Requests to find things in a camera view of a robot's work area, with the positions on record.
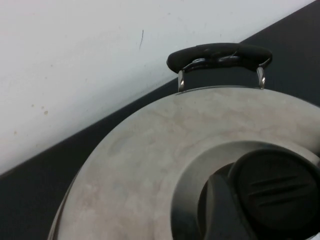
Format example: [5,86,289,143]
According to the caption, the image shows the stainless steel pot black handles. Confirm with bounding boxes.
[166,43,273,97]

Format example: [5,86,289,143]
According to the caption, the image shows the steel lid with black knob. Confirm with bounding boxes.
[47,86,320,240]

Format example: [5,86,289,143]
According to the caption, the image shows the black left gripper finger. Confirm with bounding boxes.
[203,173,242,240]

